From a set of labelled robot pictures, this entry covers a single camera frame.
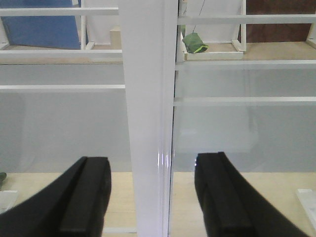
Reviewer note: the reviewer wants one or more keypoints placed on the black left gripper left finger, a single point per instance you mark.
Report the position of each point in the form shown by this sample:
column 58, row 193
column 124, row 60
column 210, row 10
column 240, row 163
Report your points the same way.
column 74, row 205

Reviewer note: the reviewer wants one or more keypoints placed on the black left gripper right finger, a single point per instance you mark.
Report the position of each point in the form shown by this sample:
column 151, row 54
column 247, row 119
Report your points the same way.
column 231, row 206

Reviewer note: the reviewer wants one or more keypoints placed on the white framed sliding glass door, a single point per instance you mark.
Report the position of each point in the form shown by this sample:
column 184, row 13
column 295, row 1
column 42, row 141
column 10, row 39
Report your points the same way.
column 111, row 98

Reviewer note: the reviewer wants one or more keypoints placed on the blue door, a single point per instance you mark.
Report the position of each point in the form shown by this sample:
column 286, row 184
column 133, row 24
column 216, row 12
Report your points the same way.
column 41, row 31

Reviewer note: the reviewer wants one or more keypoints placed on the brown wooden door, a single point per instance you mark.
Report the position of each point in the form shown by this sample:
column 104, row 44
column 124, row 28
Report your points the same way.
column 276, row 31

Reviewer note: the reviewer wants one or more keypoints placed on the light wooden floor platform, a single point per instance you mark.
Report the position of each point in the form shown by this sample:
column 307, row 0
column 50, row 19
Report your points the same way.
column 277, row 190

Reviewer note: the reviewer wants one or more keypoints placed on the fixed white framed glass panel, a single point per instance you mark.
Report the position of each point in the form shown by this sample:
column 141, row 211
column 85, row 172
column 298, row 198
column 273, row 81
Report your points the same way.
column 259, row 110

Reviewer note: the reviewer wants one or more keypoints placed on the green folded mat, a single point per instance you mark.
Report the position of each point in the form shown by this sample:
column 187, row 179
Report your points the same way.
column 194, row 44

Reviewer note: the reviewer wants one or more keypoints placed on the far white support frame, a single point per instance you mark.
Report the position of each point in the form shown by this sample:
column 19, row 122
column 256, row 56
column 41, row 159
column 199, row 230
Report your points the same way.
column 225, row 41

